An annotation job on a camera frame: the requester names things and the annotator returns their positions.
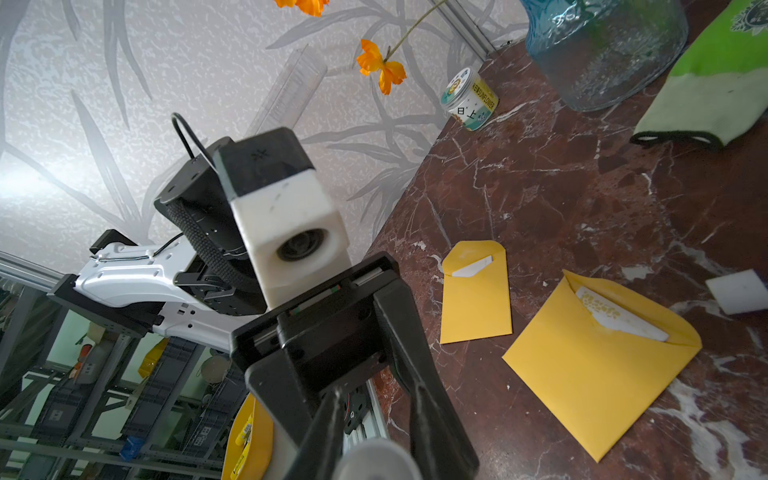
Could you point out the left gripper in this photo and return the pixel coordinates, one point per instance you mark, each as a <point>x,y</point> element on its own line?
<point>336,336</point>

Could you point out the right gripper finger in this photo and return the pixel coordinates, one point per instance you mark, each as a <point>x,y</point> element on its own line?
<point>321,448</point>

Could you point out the white glue stick cap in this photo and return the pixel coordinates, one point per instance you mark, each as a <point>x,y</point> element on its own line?
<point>739,293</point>

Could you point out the white green glue stick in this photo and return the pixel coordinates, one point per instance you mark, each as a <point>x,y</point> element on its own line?
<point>377,459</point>

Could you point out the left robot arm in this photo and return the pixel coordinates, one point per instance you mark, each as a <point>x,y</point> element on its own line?
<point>198,287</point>

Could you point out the tilted yellow envelope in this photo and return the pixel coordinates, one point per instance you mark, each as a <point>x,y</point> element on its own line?
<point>476,297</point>

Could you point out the upright yellow envelope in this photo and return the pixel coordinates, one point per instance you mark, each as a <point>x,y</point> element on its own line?
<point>598,354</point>

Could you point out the small printed tin can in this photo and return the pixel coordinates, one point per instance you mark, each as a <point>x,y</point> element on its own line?
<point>469,99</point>

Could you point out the orange yellow artificial flowers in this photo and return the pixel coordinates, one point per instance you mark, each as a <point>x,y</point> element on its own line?
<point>372,59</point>

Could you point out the blue glass vase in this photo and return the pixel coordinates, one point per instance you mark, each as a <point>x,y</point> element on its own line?
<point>596,54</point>

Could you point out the green work glove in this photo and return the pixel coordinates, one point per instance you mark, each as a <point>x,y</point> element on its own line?
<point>717,90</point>

